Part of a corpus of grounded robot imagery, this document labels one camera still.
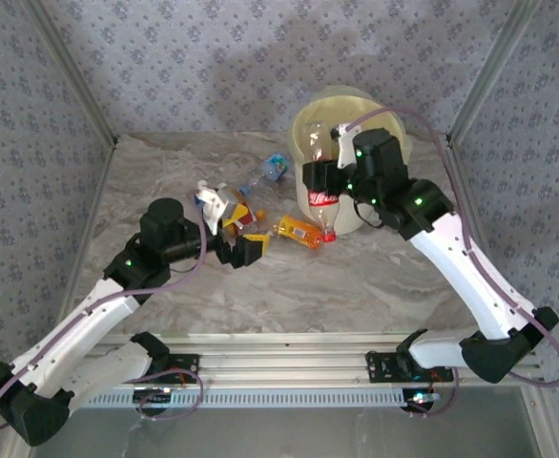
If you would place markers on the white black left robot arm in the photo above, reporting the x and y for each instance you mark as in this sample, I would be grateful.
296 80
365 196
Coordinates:
69 329

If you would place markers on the clear bottle orange cap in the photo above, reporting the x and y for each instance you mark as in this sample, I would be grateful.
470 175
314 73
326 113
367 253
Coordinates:
260 214

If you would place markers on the orange juice bottle yellow label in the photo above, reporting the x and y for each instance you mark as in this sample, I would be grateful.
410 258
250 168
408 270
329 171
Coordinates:
298 231

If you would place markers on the aluminium mounting rail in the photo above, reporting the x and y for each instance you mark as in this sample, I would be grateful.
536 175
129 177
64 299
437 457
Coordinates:
284 362

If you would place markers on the red cola label bottle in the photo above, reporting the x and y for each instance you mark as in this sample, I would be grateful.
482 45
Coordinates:
322 200

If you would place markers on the clear bottle colourful blue label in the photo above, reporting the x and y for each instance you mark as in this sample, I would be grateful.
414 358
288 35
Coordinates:
275 167

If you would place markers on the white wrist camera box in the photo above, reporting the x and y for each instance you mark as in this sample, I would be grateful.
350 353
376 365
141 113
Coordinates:
212 205
344 148

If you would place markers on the brown bottle red yellow label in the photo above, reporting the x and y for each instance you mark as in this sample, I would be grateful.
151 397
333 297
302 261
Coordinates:
243 217

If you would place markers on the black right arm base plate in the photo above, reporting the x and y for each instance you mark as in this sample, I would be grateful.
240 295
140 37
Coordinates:
384 367

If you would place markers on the blue label white cap bottle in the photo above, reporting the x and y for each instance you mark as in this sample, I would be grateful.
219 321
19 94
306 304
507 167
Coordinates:
200 183

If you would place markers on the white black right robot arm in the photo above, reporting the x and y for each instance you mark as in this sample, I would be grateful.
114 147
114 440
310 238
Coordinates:
475 286

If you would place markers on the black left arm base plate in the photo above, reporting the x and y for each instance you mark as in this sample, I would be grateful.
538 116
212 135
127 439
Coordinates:
174 369

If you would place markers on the black circuit board with LED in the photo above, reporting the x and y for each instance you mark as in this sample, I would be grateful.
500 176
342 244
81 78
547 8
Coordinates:
153 401
420 403

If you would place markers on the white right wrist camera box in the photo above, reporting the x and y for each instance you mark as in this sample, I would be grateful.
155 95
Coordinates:
344 148

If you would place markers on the aluminium frame post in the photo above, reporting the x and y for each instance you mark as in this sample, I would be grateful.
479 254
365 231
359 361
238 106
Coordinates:
493 71
72 71

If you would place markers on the white waste bin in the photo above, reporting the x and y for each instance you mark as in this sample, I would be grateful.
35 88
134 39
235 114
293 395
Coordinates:
327 107

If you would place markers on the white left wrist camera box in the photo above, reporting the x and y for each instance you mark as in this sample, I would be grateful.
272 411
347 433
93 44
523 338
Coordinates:
212 205

